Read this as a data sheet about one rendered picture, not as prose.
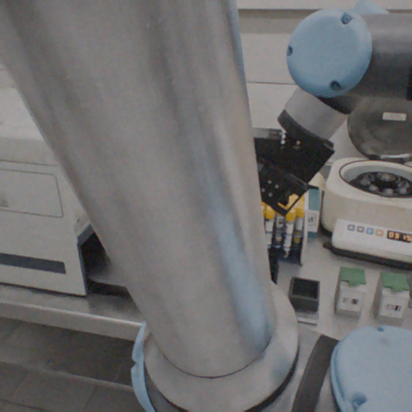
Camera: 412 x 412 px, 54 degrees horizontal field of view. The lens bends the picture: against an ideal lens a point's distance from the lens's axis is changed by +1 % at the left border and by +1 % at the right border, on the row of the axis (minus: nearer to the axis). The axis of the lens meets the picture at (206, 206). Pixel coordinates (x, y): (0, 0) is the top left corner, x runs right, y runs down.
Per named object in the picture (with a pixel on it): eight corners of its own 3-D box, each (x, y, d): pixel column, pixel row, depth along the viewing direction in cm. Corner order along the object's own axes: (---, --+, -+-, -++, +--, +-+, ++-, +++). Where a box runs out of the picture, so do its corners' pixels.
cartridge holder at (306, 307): (284, 319, 68) (286, 302, 67) (289, 285, 76) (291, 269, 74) (317, 325, 67) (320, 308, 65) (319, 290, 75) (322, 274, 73)
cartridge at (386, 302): (376, 320, 68) (384, 288, 65) (372, 301, 72) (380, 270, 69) (401, 324, 67) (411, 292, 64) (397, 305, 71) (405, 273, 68)
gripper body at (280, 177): (281, 221, 57) (337, 155, 51) (229, 189, 57) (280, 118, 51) (284, 197, 64) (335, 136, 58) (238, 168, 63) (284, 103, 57)
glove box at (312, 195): (268, 232, 92) (271, 195, 88) (276, 187, 113) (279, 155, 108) (324, 239, 90) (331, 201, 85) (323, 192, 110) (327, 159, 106)
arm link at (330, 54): (424, 1, 32) (430, 18, 41) (284, 3, 37) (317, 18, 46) (401, 106, 34) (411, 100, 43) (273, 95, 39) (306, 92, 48)
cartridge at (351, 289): (335, 314, 69) (341, 282, 66) (334, 295, 74) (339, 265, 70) (360, 317, 69) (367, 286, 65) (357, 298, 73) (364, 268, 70)
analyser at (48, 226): (-49, 277, 78) (-107, 123, 64) (36, 209, 102) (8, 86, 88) (100, 301, 72) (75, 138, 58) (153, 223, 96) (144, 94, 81)
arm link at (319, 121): (300, 87, 48) (302, 74, 55) (278, 119, 51) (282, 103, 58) (352, 121, 49) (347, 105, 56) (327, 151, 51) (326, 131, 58)
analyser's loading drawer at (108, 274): (69, 282, 74) (64, 259, 71) (87, 261, 79) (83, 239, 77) (179, 300, 69) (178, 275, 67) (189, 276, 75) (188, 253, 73)
